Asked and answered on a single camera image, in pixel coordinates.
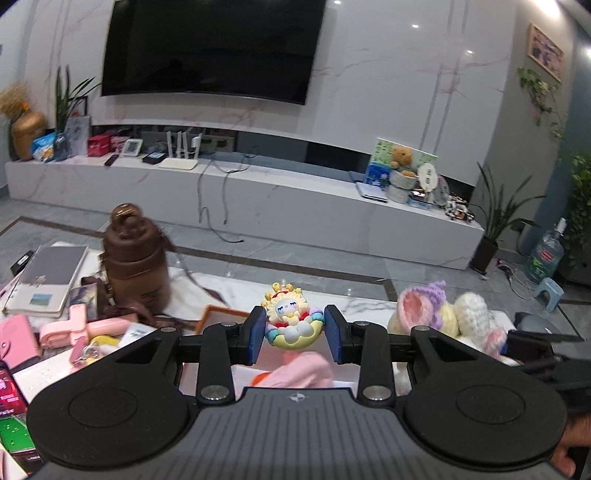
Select red gift box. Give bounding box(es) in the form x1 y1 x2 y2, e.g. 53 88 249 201
87 135 114 158

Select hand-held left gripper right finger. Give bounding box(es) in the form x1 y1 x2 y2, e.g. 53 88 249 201
323 304 498 403

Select colourful sun figurine toy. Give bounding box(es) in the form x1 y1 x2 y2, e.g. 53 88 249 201
263 282 325 348

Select framed wall picture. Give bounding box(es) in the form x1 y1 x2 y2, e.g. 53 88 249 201
526 23 565 83

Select person's right hand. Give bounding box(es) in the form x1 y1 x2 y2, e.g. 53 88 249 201
549 411 591 479

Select hanging green vine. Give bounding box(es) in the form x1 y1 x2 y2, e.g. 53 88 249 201
517 67 570 140

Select white wifi router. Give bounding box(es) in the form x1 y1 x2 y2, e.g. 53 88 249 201
159 130 204 172

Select potted long-leaf plant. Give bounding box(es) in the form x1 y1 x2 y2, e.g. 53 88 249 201
468 161 548 276

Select pink fabric pouch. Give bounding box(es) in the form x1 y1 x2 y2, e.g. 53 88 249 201
259 352 334 389

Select blue tissue box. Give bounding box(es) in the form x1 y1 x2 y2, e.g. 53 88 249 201
365 162 393 189

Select white marble tv cabinet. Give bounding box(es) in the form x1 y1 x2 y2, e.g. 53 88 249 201
4 124 485 271

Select gold vase with dried plants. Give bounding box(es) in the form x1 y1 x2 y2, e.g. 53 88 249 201
0 82 48 162

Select black wall television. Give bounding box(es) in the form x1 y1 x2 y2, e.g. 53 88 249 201
100 0 327 106

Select grey round stool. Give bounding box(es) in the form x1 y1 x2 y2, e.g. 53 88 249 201
514 311 583 343

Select black cables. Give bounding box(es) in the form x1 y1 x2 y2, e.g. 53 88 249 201
196 143 260 243

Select grey hardcover notebook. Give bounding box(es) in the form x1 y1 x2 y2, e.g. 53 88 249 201
4 244 89 319

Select smartphone with lit screen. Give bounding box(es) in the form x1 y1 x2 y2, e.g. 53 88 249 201
0 364 29 417

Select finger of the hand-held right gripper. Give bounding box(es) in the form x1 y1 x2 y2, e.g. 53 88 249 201
505 329 591 365
522 359 591 393

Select brown teddy bear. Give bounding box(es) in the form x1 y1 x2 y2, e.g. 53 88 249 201
388 145 414 172

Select orange storage box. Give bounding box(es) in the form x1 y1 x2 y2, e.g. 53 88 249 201
178 304 419 401

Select grey closed notebook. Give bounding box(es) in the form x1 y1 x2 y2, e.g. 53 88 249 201
355 181 389 203

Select crochet bunny plush toy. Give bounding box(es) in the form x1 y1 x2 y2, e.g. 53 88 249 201
387 281 509 361

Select large clear water jug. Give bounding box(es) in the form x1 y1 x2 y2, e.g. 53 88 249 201
527 218 565 285

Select green tissue pack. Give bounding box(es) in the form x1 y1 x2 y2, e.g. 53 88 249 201
372 137 439 172

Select trailing green vine plant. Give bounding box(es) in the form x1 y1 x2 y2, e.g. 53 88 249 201
562 152 591 268

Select grey drawer cabinet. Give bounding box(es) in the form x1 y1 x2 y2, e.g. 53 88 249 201
567 256 591 289

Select silver foil bag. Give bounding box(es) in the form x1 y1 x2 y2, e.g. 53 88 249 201
65 115 92 156

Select dark card box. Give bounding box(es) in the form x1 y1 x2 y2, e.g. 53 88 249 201
69 284 100 325

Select pink leather wallet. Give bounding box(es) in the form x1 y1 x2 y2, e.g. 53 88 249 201
0 315 42 374

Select yellow keychain toy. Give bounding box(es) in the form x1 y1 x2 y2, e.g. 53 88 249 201
70 335 122 367

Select blue plastic stool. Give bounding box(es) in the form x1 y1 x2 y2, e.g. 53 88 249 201
536 277 565 308

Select small black case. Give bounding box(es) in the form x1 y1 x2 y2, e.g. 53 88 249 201
9 249 36 276

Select pink handheld fan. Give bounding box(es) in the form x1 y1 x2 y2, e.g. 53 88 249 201
39 305 139 348

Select row of small figurines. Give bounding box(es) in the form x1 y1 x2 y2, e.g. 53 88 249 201
443 194 479 225

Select grey woven basket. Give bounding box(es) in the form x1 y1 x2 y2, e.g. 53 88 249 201
387 168 419 204

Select white marble desktop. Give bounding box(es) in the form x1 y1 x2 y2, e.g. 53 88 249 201
0 237 514 402

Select tall green leaf plant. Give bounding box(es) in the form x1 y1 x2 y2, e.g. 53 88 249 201
54 65 103 136

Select blue snack bag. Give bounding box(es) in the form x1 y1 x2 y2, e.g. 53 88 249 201
31 133 70 162

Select brown water bottle with strap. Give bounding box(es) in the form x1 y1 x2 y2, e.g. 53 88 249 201
81 203 232 331

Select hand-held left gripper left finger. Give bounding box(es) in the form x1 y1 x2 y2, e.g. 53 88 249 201
120 305 267 404

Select white round paper fan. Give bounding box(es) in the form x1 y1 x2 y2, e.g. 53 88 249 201
417 161 439 193

